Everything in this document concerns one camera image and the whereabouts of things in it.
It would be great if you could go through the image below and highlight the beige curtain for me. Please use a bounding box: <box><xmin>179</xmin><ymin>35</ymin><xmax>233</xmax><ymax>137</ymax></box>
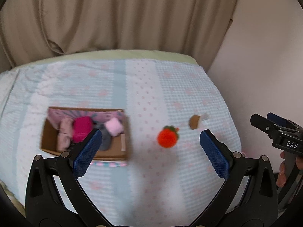
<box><xmin>0</xmin><ymin>0</ymin><xmax>242</xmax><ymax>68</ymax></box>

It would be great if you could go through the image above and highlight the light pink plush toy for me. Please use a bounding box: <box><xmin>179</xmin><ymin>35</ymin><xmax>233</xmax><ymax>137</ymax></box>
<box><xmin>104</xmin><ymin>117</ymin><xmax>123</xmax><ymax>137</ymax></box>

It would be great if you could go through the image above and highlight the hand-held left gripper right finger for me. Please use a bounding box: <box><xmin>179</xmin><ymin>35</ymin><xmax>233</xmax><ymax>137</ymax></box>
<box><xmin>189</xmin><ymin>129</ymin><xmax>279</xmax><ymax>227</ymax></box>

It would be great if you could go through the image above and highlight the magenta plush toy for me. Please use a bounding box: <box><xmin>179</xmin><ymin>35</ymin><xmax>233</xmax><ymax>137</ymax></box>
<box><xmin>72</xmin><ymin>117</ymin><xmax>93</xmax><ymax>144</ymax></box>

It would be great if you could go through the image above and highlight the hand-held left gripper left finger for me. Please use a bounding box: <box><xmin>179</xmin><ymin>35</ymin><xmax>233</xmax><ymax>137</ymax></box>
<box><xmin>25</xmin><ymin>128</ymin><xmax>112</xmax><ymax>227</ymax></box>

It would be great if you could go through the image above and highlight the cardboard box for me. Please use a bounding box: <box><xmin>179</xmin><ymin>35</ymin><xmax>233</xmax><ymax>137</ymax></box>
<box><xmin>40</xmin><ymin>107</ymin><xmax>130</xmax><ymax>167</ymax></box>

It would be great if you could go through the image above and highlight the grey sock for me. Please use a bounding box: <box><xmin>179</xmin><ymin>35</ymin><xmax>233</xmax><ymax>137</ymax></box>
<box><xmin>93</xmin><ymin>122</ymin><xmax>112</xmax><ymax>151</ymax></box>

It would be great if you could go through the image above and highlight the light green bed sheet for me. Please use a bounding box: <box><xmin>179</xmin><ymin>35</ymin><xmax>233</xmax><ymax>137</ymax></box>
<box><xmin>0</xmin><ymin>50</ymin><xmax>199</xmax><ymax>215</ymax></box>

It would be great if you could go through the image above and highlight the pale pink plush toy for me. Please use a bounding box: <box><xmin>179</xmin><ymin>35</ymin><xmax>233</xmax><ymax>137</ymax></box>
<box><xmin>57</xmin><ymin>118</ymin><xmax>74</xmax><ymax>151</ymax></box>

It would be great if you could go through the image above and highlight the orange plush fruit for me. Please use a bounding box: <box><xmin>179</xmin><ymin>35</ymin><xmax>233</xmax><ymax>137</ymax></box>
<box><xmin>157</xmin><ymin>125</ymin><xmax>180</xmax><ymax>148</ymax></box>

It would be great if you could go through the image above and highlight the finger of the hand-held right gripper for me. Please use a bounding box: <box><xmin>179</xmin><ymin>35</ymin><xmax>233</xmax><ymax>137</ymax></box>
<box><xmin>267</xmin><ymin>113</ymin><xmax>303</xmax><ymax>133</ymax></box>
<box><xmin>250</xmin><ymin>113</ymin><xmax>288</xmax><ymax>138</ymax></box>

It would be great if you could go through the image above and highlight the person's right hand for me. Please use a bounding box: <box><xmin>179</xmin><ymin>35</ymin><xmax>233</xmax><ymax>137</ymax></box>
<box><xmin>276</xmin><ymin>151</ymin><xmax>303</xmax><ymax>188</ymax></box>

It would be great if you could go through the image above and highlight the light blue checked blanket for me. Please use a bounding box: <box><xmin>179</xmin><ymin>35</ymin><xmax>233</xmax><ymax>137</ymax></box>
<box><xmin>0</xmin><ymin>58</ymin><xmax>242</xmax><ymax>227</ymax></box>

